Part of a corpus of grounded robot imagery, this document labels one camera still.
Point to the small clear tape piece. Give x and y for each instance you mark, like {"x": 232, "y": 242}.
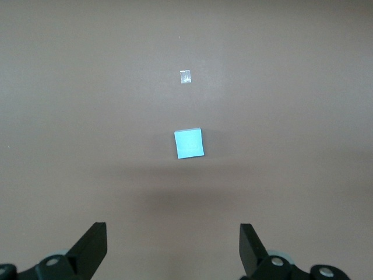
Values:
{"x": 185, "y": 76}

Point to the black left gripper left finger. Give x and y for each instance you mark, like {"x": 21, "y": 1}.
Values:
{"x": 84, "y": 251}

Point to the light blue foam block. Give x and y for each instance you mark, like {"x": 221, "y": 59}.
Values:
{"x": 189, "y": 144}

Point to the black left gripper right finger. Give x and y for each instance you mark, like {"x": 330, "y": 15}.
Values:
{"x": 253, "y": 253}

